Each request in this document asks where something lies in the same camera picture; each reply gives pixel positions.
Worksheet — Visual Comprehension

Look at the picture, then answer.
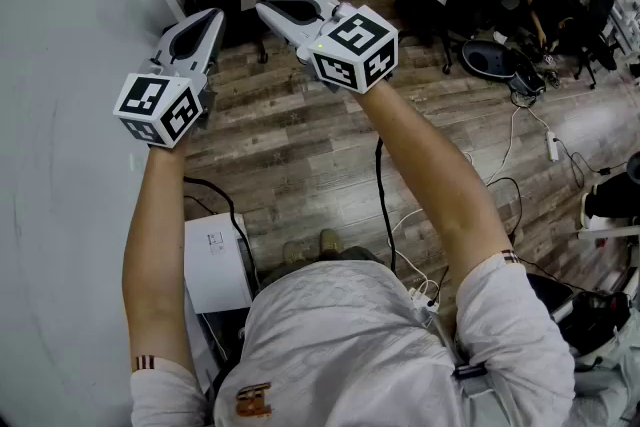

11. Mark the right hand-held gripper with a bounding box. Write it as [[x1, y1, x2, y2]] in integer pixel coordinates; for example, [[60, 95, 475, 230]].
[[255, 0, 400, 95]]

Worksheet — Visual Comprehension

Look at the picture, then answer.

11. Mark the person's left forearm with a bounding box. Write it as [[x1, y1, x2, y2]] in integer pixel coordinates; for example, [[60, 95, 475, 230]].
[[122, 134, 201, 371]]

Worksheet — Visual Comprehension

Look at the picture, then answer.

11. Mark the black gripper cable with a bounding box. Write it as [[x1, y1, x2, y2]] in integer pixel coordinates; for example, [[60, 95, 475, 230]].
[[182, 174, 261, 289], [374, 137, 401, 276]]

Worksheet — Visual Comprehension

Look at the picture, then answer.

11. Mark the black bag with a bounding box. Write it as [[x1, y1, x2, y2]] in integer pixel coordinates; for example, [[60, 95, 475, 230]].
[[524, 272, 632, 369]]

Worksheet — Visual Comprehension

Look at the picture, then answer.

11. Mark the white microwave oven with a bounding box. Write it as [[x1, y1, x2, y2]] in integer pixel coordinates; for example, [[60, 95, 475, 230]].
[[183, 213, 255, 316]]

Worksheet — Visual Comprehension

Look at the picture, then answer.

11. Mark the white cable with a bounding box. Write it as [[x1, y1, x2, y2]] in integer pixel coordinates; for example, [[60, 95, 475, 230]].
[[462, 104, 551, 189], [388, 207, 432, 296]]

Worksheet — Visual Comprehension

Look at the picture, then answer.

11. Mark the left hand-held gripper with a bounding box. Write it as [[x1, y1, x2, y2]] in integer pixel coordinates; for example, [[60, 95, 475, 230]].
[[113, 8, 227, 149]]

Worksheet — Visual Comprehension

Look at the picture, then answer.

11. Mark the grey shoulder strap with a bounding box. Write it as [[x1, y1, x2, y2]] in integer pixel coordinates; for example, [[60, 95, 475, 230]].
[[452, 362, 506, 427]]

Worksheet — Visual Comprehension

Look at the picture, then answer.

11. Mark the person's shoe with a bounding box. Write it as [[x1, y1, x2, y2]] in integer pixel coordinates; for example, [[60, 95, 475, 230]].
[[318, 228, 345, 261], [282, 239, 310, 266]]

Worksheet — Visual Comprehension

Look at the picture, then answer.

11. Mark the person's left shoe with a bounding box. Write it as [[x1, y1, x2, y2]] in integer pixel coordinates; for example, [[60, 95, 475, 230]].
[[282, 239, 310, 266]]

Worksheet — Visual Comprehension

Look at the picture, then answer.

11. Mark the person's right forearm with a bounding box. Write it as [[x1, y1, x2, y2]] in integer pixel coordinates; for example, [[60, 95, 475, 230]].
[[352, 77, 521, 286]]

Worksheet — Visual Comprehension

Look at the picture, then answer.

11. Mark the black floor cable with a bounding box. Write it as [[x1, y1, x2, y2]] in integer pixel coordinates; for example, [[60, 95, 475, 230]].
[[487, 175, 525, 241]]

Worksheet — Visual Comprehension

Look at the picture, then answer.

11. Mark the dark round shell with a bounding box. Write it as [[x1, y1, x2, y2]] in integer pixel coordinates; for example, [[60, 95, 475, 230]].
[[460, 38, 517, 79]]

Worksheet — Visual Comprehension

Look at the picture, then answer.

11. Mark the black swivel chair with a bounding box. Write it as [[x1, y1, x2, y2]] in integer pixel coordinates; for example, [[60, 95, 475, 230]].
[[562, 0, 622, 91]]

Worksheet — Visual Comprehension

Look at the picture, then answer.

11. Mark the person's right shoe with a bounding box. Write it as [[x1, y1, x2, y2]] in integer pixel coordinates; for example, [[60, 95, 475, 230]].
[[318, 228, 345, 261]]

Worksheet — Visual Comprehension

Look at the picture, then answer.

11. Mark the person's white t-shirt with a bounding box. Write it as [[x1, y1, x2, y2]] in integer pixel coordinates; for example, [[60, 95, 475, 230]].
[[129, 249, 579, 427]]

